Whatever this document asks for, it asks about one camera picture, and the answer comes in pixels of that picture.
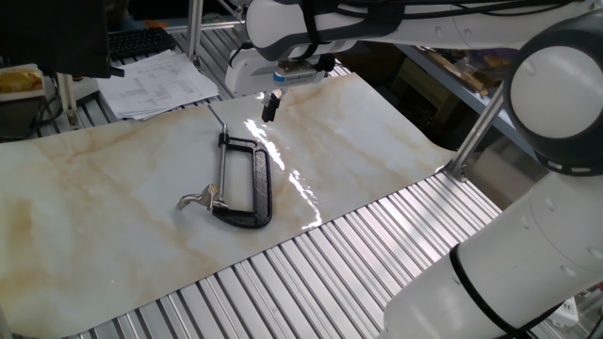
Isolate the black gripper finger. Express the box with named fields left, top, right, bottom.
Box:
left=271, top=89, right=285, bottom=119
left=261, top=92, right=275, bottom=123

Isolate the marble pattern mat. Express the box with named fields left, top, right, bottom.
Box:
left=0, top=73, right=458, bottom=339

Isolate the black C-clamp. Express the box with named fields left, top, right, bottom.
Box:
left=206, top=104, right=274, bottom=231

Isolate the box with yellow packet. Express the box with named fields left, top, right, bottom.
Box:
left=0, top=63, right=46, bottom=103

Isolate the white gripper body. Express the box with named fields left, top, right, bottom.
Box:
left=224, top=46, right=332, bottom=99

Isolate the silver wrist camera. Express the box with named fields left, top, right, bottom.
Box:
left=272, top=59, right=327, bottom=89

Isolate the grey metal shelf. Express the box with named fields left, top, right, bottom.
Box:
left=395, top=44, right=538, bottom=156

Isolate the stack of printed papers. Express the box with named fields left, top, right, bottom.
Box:
left=96, top=49, right=220, bottom=121

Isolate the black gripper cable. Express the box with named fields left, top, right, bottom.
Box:
left=228, top=41, right=255, bottom=70

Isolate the aluminium frame post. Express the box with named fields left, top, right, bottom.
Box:
left=442, top=84, right=505, bottom=183
left=55, top=73, right=82, bottom=129
left=186, top=0, right=205, bottom=68

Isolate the black monitor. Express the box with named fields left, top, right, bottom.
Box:
left=0, top=0, right=126, bottom=79

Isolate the black keyboard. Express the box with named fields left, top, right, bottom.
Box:
left=106, top=26, right=178, bottom=60

